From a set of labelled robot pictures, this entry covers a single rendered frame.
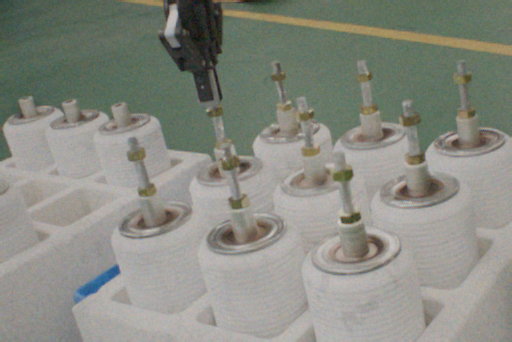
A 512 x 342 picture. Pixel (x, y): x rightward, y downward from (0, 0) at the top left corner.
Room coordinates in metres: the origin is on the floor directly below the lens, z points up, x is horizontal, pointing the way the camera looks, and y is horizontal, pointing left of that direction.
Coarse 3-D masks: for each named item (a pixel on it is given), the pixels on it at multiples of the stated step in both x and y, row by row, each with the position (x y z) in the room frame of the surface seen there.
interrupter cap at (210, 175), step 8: (240, 160) 0.82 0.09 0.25; (248, 160) 0.82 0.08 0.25; (256, 160) 0.81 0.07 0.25; (208, 168) 0.82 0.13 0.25; (216, 168) 0.81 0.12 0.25; (240, 168) 0.81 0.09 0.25; (248, 168) 0.80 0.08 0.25; (256, 168) 0.79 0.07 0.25; (200, 176) 0.80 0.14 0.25; (208, 176) 0.79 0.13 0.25; (216, 176) 0.80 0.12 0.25; (240, 176) 0.77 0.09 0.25; (248, 176) 0.77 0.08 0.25; (208, 184) 0.77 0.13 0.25; (216, 184) 0.77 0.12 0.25; (224, 184) 0.76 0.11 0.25
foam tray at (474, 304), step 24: (480, 240) 0.68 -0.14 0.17; (504, 240) 0.66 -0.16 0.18; (480, 264) 0.62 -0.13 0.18; (504, 264) 0.62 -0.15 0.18; (120, 288) 0.71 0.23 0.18; (480, 288) 0.58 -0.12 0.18; (504, 288) 0.61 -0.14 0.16; (96, 312) 0.67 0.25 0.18; (120, 312) 0.66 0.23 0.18; (144, 312) 0.65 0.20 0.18; (192, 312) 0.64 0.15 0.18; (432, 312) 0.58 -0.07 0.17; (456, 312) 0.55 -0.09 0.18; (480, 312) 0.57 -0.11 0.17; (504, 312) 0.61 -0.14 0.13; (96, 336) 0.67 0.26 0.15; (120, 336) 0.65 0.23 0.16; (144, 336) 0.63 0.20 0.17; (168, 336) 0.61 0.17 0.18; (192, 336) 0.60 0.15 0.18; (216, 336) 0.59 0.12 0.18; (240, 336) 0.58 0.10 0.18; (288, 336) 0.57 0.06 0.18; (312, 336) 0.58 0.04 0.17; (432, 336) 0.53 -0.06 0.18; (456, 336) 0.53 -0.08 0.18; (480, 336) 0.56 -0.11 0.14; (504, 336) 0.60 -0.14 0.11
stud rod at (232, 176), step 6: (222, 144) 0.64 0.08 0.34; (228, 144) 0.63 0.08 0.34; (222, 150) 0.63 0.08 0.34; (228, 150) 0.63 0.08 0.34; (222, 156) 0.63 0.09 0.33; (228, 156) 0.63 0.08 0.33; (234, 168) 0.63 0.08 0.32; (228, 174) 0.63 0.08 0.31; (234, 174) 0.63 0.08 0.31; (228, 180) 0.63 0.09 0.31; (234, 180) 0.63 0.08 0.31; (234, 186) 0.63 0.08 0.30; (240, 186) 0.64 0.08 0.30; (234, 192) 0.63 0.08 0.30; (240, 192) 0.63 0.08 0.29; (234, 198) 0.63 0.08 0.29; (240, 198) 0.63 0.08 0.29
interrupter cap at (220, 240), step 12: (264, 216) 0.66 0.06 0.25; (276, 216) 0.65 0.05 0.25; (216, 228) 0.65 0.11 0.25; (228, 228) 0.65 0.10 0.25; (264, 228) 0.64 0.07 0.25; (276, 228) 0.63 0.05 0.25; (216, 240) 0.63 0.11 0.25; (228, 240) 0.63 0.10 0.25; (240, 240) 0.63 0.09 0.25; (252, 240) 0.62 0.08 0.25; (264, 240) 0.61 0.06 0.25; (276, 240) 0.61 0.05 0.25; (216, 252) 0.61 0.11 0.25; (228, 252) 0.60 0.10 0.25; (240, 252) 0.60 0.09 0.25; (252, 252) 0.60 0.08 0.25
